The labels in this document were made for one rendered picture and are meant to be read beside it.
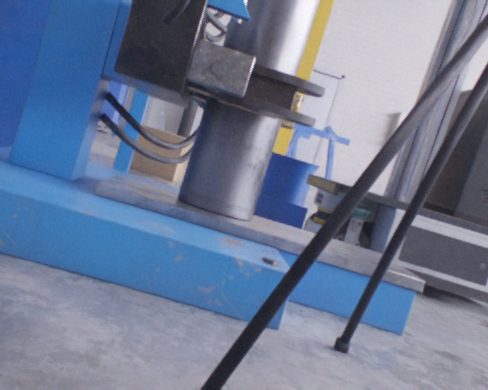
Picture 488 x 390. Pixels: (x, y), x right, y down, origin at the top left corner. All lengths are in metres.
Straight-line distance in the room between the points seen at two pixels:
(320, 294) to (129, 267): 0.57
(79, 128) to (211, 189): 0.37
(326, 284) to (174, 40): 0.71
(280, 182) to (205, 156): 1.64
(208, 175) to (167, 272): 0.47
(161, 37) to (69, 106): 0.42
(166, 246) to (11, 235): 0.30
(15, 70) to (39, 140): 1.23
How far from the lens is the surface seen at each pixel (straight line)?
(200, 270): 1.36
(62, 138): 1.81
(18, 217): 1.38
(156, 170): 4.45
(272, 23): 1.78
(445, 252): 2.67
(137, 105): 2.82
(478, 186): 2.77
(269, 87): 1.63
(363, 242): 2.67
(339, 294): 1.74
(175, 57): 1.48
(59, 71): 1.82
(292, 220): 3.39
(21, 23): 3.04
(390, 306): 1.78
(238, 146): 1.75
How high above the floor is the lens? 0.33
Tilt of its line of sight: 4 degrees down
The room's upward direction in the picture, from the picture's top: 17 degrees clockwise
